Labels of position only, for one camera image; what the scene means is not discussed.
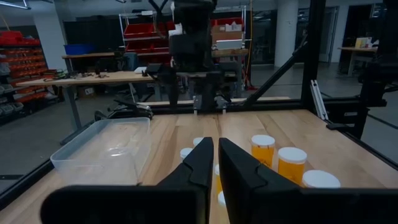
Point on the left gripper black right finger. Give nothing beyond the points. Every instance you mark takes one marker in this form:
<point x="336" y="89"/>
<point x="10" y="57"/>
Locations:
<point x="264" y="199"/>

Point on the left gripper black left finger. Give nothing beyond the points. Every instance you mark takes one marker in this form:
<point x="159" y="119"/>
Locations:
<point x="174" y="202"/>

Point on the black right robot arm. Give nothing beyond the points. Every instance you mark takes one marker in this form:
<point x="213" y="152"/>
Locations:
<point x="192" y="46"/>

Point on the orange pill bottle colourful capsules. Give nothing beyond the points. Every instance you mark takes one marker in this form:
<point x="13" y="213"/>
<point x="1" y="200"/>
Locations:
<point x="262" y="140"/>

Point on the clear plastic bin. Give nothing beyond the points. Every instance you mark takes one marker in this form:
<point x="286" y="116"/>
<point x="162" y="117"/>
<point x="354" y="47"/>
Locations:
<point x="93" y="146"/>

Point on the blue storage bin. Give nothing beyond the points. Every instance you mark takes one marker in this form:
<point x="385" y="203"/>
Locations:
<point x="77" y="49"/>

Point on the black machine on floor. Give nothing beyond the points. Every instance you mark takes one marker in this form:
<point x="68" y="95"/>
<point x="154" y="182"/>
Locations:
<point x="130" y="110"/>

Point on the silver aluminium bar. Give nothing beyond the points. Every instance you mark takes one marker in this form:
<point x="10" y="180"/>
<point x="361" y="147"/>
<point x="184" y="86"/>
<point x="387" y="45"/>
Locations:
<point x="318" y="99"/>

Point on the wooden workbench with metal legs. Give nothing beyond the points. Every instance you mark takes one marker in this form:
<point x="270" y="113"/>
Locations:
<point x="93" y="77"/>

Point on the white flat box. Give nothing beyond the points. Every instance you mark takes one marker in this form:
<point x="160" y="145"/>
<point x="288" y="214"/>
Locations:
<point x="230" y="44"/>

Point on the cardboard box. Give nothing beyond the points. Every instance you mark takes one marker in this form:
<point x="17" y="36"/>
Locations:
<point x="227" y="35"/>

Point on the white building column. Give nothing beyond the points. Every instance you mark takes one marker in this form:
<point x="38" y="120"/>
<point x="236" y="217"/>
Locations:
<point x="286" y="31"/>

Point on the long wooden workbench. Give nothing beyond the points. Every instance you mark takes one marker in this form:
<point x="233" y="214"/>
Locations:
<point x="87" y="55"/>

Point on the small wooden desk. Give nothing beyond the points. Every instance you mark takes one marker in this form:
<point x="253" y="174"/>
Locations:
<point x="357" y="49"/>

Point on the yellow box on desk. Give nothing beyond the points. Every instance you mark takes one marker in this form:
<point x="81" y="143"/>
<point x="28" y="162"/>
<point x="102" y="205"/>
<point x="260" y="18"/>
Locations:
<point x="362" y="42"/>

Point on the rack of small red bins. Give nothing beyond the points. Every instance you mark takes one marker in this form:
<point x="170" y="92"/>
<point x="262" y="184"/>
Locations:
<point x="25" y="59"/>

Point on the ceiling light strip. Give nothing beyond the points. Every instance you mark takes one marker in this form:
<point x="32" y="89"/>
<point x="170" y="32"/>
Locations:
<point x="12" y="4"/>

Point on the black clamp bracket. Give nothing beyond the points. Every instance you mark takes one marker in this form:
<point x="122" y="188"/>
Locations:
<point x="335" y="126"/>

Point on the black metal table frame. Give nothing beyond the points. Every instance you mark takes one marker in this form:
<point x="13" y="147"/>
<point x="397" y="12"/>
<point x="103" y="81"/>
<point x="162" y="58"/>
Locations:
<point x="312" y="46"/>

